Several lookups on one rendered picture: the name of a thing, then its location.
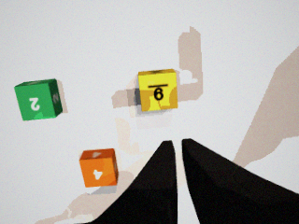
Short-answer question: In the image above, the yellow block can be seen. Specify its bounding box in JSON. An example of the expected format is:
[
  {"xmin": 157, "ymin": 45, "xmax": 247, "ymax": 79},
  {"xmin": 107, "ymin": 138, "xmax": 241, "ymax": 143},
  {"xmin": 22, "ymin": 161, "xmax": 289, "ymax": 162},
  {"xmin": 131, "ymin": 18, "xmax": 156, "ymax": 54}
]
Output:
[{"xmin": 137, "ymin": 70, "xmax": 177, "ymax": 111}]

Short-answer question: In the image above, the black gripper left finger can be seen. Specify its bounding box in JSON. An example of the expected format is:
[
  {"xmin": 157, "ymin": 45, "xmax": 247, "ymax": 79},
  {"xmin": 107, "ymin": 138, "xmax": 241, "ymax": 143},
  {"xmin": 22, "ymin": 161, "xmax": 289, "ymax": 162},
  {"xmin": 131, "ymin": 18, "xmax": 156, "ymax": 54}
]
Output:
[{"xmin": 79, "ymin": 141, "xmax": 178, "ymax": 224}]

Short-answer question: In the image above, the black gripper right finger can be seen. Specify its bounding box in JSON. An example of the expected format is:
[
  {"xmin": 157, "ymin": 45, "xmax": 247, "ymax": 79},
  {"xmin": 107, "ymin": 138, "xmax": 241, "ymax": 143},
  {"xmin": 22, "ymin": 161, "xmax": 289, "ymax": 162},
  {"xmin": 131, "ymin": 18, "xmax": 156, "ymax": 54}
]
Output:
[{"xmin": 180, "ymin": 138, "xmax": 299, "ymax": 224}]

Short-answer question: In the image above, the orange block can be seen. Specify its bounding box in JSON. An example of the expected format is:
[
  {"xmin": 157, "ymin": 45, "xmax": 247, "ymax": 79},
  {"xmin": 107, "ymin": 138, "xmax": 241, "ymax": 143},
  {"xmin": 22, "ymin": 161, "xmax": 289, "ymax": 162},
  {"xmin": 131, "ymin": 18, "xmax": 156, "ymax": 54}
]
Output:
[{"xmin": 79, "ymin": 148, "xmax": 119, "ymax": 187}]

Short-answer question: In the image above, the green block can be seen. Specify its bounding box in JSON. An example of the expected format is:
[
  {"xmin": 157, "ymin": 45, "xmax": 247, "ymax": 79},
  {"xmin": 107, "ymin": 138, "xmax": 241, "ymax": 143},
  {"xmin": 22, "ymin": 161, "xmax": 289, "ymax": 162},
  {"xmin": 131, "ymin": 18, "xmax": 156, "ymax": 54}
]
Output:
[{"xmin": 15, "ymin": 78, "xmax": 63, "ymax": 120}]

